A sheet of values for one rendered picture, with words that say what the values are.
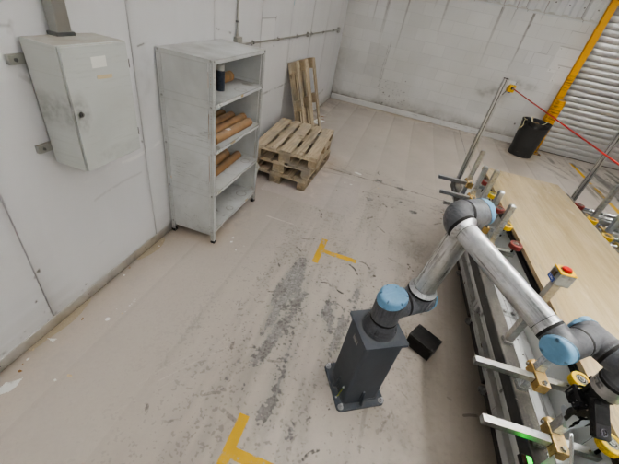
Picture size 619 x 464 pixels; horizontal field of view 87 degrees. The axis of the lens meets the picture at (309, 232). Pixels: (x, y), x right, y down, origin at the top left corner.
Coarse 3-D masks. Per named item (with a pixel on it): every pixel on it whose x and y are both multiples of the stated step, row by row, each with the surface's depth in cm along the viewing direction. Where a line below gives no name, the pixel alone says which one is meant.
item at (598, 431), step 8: (592, 400) 102; (600, 400) 102; (592, 408) 102; (600, 408) 101; (608, 408) 101; (592, 416) 101; (600, 416) 100; (608, 416) 100; (592, 424) 100; (600, 424) 99; (608, 424) 99; (592, 432) 99; (600, 432) 98; (608, 432) 98; (608, 440) 98
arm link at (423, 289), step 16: (480, 208) 132; (480, 224) 135; (448, 240) 146; (432, 256) 157; (448, 256) 149; (432, 272) 158; (448, 272) 156; (416, 288) 168; (432, 288) 163; (416, 304) 169; (432, 304) 174
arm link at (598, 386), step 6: (594, 378) 102; (594, 384) 101; (600, 384) 100; (600, 390) 99; (606, 390) 98; (600, 396) 99; (606, 396) 98; (612, 396) 97; (618, 396) 96; (612, 402) 98; (618, 402) 97
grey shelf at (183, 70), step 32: (160, 64) 228; (192, 64) 222; (256, 64) 297; (160, 96) 241; (192, 96) 234; (224, 96) 257; (256, 96) 312; (192, 128) 248; (256, 128) 321; (192, 160) 264; (256, 160) 347; (192, 192) 282; (224, 192) 355; (192, 224) 301
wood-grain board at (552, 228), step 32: (512, 192) 289; (544, 192) 302; (512, 224) 242; (544, 224) 250; (576, 224) 260; (544, 256) 213; (576, 256) 220; (608, 256) 227; (576, 288) 190; (608, 288) 196; (608, 320) 172
